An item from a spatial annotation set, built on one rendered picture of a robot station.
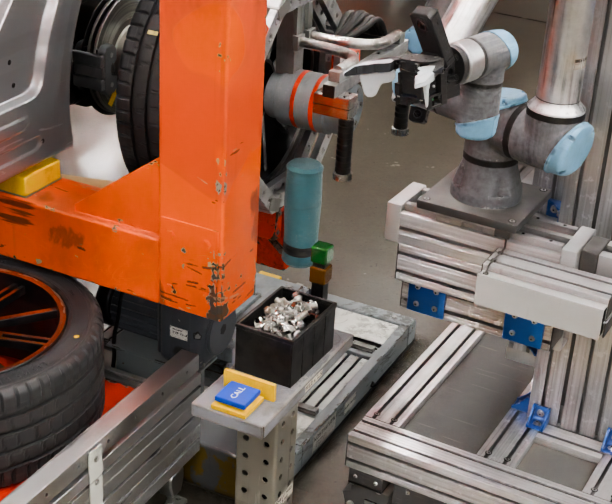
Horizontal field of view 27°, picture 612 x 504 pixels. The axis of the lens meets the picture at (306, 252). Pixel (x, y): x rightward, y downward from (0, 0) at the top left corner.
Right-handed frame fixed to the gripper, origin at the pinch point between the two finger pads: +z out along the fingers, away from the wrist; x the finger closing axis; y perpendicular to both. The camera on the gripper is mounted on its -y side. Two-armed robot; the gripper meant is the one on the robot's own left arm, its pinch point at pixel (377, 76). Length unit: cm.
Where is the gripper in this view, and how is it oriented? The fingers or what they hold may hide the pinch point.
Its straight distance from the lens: 205.1
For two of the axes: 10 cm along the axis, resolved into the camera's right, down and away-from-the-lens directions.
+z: -6.8, 3.0, -6.7
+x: -7.3, -2.2, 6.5
